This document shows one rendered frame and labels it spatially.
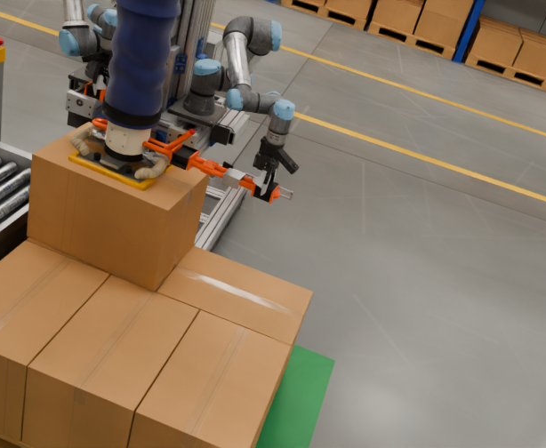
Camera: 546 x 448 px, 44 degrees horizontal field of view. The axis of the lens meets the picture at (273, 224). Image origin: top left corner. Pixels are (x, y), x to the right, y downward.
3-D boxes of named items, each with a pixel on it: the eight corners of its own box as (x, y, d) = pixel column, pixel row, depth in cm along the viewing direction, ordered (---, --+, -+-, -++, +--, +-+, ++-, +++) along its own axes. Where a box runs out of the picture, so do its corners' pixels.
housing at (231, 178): (220, 183, 258) (222, 173, 256) (227, 176, 264) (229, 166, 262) (236, 190, 257) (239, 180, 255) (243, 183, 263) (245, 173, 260)
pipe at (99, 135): (70, 150, 264) (72, 137, 261) (105, 130, 284) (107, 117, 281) (147, 181, 258) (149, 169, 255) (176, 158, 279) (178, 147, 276)
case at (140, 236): (26, 236, 282) (31, 153, 261) (79, 197, 315) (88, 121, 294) (152, 292, 273) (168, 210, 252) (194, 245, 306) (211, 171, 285)
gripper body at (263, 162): (259, 161, 257) (266, 132, 251) (279, 169, 256) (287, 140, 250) (252, 168, 251) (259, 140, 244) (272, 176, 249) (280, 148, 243)
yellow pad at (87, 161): (67, 160, 264) (68, 148, 261) (81, 151, 272) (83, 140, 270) (143, 192, 258) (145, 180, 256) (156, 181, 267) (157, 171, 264)
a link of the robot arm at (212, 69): (188, 82, 311) (193, 54, 304) (216, 85, 316) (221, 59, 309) (191, 92, 302) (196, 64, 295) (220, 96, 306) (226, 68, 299)
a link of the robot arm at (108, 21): (116, 7, 279) (126, 15, 275) (113, 33, 285) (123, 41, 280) (99, 7, 274) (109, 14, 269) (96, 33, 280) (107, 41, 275)
